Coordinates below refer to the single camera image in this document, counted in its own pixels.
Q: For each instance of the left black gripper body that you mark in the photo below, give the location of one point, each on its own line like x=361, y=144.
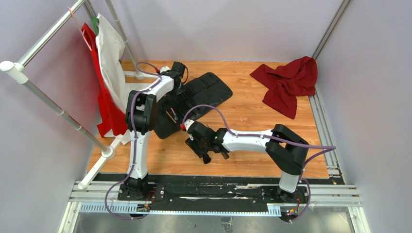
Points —
x=177, y=91

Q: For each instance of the large black powder brush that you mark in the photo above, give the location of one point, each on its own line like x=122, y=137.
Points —
x=206, y=159

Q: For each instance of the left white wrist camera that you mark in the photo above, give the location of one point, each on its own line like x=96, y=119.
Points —
x=164, y=69

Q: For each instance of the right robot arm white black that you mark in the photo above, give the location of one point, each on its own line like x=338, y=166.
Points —
x=287, y=149

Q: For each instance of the red hanging garment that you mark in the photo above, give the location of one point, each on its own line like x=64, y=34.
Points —
x=112, y=117

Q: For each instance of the pink handle makeup brush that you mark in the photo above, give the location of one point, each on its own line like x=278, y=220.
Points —
x=174, y=114

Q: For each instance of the right corner aluminium post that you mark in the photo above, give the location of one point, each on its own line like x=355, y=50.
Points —
x=331, y=27

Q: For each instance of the pink hanger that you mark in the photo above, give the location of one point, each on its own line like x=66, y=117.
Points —
x=79, y=28

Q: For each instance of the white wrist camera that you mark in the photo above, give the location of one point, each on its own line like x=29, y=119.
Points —
x=187, y=125
x=164, y=69

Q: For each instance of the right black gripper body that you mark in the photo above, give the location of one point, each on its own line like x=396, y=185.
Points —
x=199, y=148

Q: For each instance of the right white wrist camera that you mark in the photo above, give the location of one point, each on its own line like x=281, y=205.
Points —
x=187, y=125

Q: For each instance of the black makeup brush roll case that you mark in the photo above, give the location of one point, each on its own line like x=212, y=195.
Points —
x=207, y=89

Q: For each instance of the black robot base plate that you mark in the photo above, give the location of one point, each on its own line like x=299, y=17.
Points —
x=216, y=194

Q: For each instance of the aluminium rail frame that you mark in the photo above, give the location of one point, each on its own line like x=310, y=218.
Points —
x=333, y=207

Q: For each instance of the white hanging cloth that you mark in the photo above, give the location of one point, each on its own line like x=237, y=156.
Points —
x=110, y=48

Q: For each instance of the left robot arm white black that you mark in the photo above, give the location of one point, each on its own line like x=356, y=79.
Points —
x=140, y=116

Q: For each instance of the dark red cloth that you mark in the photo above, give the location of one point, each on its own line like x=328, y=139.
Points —
x=286, y=83

